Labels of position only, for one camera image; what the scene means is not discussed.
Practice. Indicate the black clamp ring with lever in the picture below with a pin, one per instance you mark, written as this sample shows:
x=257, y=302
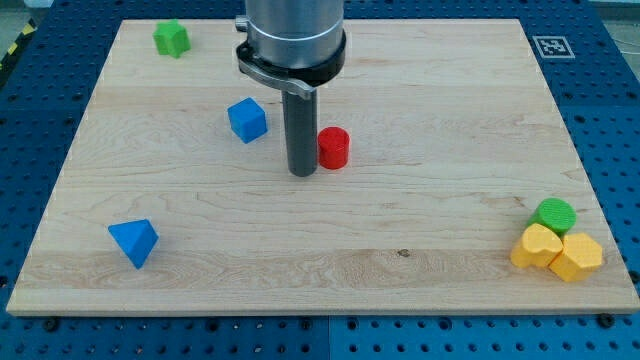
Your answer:
x=292, y=53

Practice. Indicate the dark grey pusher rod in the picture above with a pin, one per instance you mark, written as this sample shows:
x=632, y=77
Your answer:
x=300, y=123

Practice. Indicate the red cylinder block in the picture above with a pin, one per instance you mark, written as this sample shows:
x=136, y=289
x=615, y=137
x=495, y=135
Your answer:
x=334, y=145

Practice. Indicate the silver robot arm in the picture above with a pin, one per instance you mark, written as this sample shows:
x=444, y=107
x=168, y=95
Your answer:
x=295, y=7

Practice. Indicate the blue cube block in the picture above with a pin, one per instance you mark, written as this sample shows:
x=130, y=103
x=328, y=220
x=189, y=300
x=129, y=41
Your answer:
x=247, y=120

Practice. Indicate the wooden board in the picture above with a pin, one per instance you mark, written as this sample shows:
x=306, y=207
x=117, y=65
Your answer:
x=455, y=139

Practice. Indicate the blue triangle block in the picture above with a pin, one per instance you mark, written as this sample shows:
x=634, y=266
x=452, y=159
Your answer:
x=136, y=239

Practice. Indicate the white fiducial marker tag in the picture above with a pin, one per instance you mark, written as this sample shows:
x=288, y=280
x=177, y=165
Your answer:
x=553, y=47

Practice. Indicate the yellow heart block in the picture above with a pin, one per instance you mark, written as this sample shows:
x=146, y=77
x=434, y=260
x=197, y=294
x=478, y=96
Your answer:
x=537, y=246

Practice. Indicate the green cylinder block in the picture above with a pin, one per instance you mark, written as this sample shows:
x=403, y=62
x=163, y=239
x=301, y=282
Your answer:
x=555, y=214

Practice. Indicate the yellow hexagon block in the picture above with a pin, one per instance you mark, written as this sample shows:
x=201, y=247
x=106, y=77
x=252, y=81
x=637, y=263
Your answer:
x=580, y=257

